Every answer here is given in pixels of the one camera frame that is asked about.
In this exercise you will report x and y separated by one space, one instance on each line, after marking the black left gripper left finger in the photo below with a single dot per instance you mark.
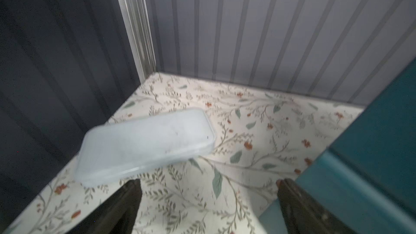
117 215

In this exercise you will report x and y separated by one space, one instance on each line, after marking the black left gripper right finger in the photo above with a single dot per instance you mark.
303 214

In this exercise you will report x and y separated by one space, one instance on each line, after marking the teal drawer cabinet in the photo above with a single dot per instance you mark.
367 176

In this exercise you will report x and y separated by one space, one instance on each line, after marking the translucent white plastic box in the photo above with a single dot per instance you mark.
119 150

